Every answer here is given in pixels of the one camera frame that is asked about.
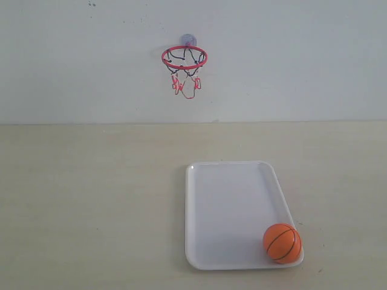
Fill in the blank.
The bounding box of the small orange basketball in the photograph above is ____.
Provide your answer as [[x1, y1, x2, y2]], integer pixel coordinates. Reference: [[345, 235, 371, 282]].
[[262, 223, 302, 264]]

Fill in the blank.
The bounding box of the red mini basketball hoop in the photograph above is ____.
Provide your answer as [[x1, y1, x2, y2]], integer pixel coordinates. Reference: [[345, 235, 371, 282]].
[[161, 45, 208, 100]]

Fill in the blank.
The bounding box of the white rectangular plastic tray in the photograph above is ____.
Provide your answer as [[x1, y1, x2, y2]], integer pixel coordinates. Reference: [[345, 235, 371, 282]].
[[185, 161, 304, 271]]

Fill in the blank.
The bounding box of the clear suction cup mount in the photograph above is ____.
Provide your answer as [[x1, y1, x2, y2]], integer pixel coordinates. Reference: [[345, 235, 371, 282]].
[[180, 34, 197, 47]]

